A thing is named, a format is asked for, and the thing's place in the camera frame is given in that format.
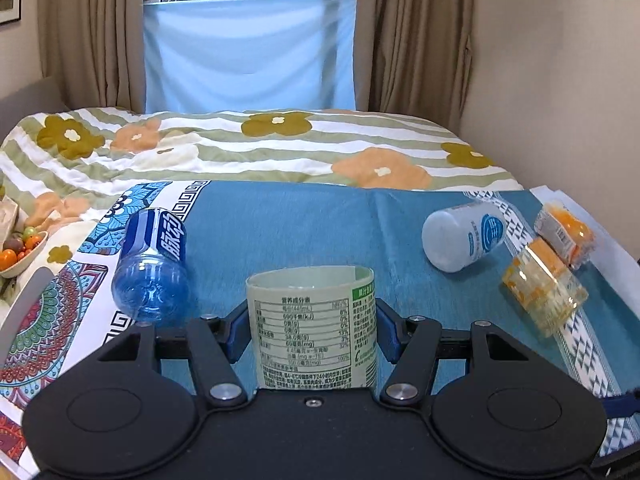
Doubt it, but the blue window cloth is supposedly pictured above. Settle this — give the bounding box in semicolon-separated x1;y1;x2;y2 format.
143;0;357;114

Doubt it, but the blue patterned tablecloth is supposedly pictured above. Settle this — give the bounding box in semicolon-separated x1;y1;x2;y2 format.
1;181;639;479

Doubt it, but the white snack packet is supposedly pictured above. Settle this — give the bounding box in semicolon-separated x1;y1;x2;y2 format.
0;196;20;243

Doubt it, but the clear cup orange label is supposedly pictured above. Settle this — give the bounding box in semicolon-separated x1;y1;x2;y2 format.
502;237;589;337

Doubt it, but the left beige curtain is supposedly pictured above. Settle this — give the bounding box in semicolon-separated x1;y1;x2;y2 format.
38;0;145;113

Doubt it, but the grey headboard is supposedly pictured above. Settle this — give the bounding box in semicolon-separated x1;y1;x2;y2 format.
0;77;70;141

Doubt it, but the beige curtain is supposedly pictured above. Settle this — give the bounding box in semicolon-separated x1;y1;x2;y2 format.
354;0;475;131
38;0;145;113

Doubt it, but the small orange label cup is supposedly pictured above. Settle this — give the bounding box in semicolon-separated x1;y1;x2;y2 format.
534;202;596;270

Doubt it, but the green label clear cup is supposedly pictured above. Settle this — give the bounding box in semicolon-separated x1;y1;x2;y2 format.
246;266;378;390

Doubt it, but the white plastic cup blue logo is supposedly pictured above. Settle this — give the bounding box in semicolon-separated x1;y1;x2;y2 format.
422;202;506;273

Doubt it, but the floral striped quilt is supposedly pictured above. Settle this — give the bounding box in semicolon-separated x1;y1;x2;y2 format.
1;107;520;271

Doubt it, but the bowl of fruit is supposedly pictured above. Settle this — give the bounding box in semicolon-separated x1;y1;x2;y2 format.
1;226;49;278

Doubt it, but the right beige curtain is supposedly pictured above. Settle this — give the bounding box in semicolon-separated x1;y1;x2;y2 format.
354;0;475;131

